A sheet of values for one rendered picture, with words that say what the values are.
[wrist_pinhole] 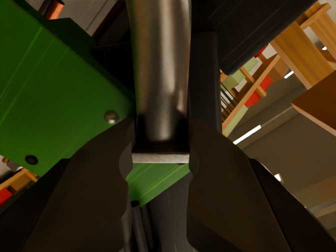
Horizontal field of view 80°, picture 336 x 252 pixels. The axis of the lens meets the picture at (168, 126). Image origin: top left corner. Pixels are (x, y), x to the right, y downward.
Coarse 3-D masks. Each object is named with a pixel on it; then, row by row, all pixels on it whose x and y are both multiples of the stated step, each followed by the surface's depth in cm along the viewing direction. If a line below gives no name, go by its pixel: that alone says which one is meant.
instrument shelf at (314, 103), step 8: (328, 80) 57; (312, 88) 60; (320, 88) 57; (328, 88) 54; (304, 96) 60; (312, 96) 57; (320, 96) 54; (328, 96) 51; (296, 104) 60; (304, 104) 56; (312, 104) 54; (320, 104) 51; (328, 104) 49; (304, 112) 55; (312, 112) 51; (320, 112) 49; (328, 112) 46; (312, 120) 54; (320, 120) 47; (328, 120) 44; (328, 128) 45
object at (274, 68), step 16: (272, 64) 325; (224, 80) 316; (240, 80) 304; (256, 80) 306; (272, 80) 333; (240, 96) 327; (256, 96) 314; (224, 112) 325; (240, 112) 297; (224, 128) 269
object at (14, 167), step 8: (120, 0) 22; (112, 8) 22; (120, 8) 22; (112, 16) 22; (120, 16) 22; (104, 24) 23; (112, 24) 23; (120, 24) 22; (128, 24) 22; (96, 32) 23; (104, 32) 23; (112, 32) 23; (120, 32) 23; (128, 32) 23; (96, 40) 24; (104, 40) 23; (112, 40) 23; (120, 40) 23; (128, 40) 25; (8, 160) 33; (16, 168) 33
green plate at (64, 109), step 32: (0, 0) 11; (0, 32) 12; (32, 32) 12; (64, 32) 16; (0, 64) 13; (32, 64) 13; (64, 64) 13; (96, 64) 13; (0, 96) 14; (32, 96) 14; (64, 96) 14; (96, 96) 14; (128, 96) 14; (0, 128) 15; (32, 128) 15; (64, 128) 15; (96, 128) 15; (32, 160) 17; (160, 192) 19
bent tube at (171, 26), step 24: (144, 0) 8; (168, 0) 8; (144, 24) 9; (168, 24) 9; (144, 48) 9; (168, 48) 9; (144, 72) 10; (168, 72) 10; (144, 96) 10; (168, 96) 10; (144, 120) 11; (168, 120) 11; (144, 144) 12; (168, 144) 12
